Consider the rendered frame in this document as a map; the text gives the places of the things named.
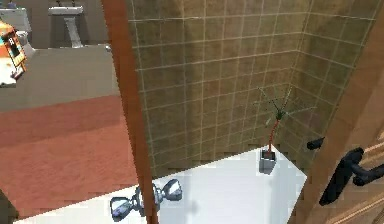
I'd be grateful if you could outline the house plant in grey pot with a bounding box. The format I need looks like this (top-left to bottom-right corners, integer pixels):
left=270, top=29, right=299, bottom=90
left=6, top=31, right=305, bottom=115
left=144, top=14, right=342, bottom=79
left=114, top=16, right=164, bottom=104
left=254, top=85, right=317, bottom=176

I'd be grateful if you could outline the shiny grey dumbbell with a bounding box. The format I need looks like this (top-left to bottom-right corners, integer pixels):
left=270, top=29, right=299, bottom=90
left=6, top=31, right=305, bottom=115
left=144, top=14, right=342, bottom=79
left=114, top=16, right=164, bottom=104
left=109, top=178, right=184, bottom=223

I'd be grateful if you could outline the brown wooden room door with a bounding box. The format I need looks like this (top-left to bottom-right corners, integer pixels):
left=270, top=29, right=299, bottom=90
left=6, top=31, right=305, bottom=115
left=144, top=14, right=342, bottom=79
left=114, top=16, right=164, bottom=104
left=287, top=6, right=384, bottom=224

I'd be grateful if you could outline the orange and white box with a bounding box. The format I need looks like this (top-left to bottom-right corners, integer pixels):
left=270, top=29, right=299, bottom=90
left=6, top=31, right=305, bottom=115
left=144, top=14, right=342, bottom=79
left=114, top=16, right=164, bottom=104
left=0, top=19, right=28, bottom=73

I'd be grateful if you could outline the brown door frame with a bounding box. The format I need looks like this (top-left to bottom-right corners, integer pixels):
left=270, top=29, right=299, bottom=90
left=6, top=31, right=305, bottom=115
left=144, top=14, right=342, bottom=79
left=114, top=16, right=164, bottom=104
left=101, top=0, right=160, bottom=224

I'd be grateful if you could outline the black door handle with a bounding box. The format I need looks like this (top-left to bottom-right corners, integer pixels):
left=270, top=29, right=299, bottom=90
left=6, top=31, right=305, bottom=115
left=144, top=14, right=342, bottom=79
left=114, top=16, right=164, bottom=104
left=306, top=136, right=326, bottom=151
left=318, top=147, right=384, bottom=207

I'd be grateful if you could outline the white pedestal sink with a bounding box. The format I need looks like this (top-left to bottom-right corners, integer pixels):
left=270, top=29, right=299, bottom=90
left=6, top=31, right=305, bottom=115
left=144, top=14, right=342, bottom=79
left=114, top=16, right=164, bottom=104
left=47, top=5, right=85, bottom=50

